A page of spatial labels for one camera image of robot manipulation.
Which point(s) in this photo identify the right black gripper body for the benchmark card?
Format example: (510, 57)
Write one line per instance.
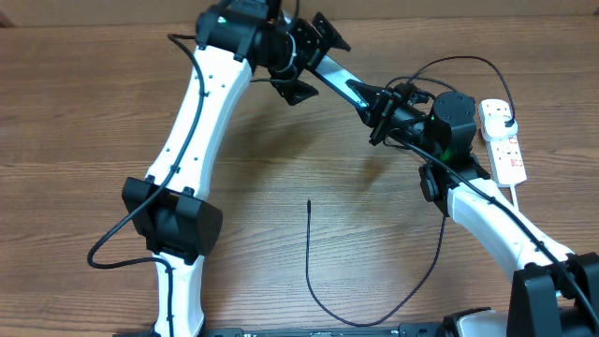
(396, 111)

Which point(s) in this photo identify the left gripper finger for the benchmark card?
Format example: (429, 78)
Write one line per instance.
(330, 37)
(293, 91)

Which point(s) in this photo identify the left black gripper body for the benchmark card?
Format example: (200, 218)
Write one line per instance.
(305, 41)

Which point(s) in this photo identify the blue screen smartphone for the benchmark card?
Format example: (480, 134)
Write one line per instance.
(336, 77)

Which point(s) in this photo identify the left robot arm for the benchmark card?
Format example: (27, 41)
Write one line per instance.
(169, 206)

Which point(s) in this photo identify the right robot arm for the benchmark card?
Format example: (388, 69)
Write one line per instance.
(554, 292)

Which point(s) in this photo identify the white charger plug adapter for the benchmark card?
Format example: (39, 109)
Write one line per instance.
(495, 128)

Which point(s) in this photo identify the white power strip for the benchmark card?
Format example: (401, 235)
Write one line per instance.
(505, 156)

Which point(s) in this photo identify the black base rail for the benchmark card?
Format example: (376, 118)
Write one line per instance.
(403, 330)

